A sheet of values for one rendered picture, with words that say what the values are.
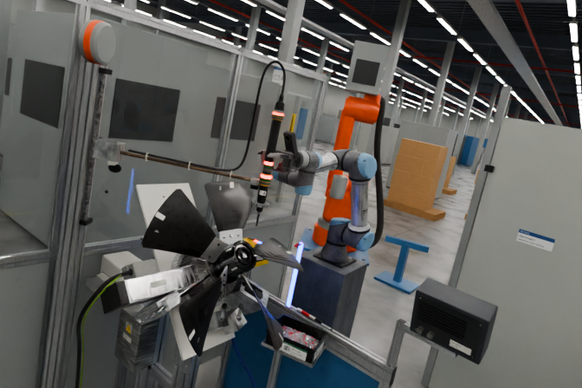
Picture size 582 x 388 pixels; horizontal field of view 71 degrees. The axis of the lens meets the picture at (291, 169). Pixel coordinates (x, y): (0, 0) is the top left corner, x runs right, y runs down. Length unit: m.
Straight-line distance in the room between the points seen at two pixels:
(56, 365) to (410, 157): 8.43
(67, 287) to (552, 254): 2.66
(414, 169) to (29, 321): 8.41
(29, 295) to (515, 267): 2.71
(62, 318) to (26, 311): 0.17
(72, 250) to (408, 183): 8.42
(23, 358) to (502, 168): 2.82
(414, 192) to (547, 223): 6.73
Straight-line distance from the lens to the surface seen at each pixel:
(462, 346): 1.69
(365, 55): 5.51
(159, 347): 2.06
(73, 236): 1.85
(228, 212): 1.68
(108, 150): 1.71
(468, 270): 3.15
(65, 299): 1.96
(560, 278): 3.07
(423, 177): 9.52
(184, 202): 1.48
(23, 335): 2.17
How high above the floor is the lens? 1.79
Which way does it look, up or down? 9 degrees down
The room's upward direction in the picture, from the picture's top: 12 degrees clockwise
